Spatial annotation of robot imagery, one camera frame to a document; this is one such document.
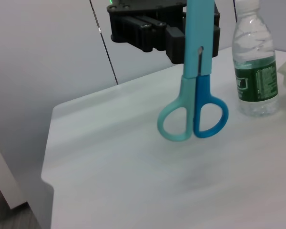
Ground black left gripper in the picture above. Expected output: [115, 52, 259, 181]
[106, 0, 222, 65]

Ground blue teal scissors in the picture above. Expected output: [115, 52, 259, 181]
[157, 0, 230, 143]

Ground clear green-label water bottle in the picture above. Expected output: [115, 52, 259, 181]
[232, 0, 280, 118]

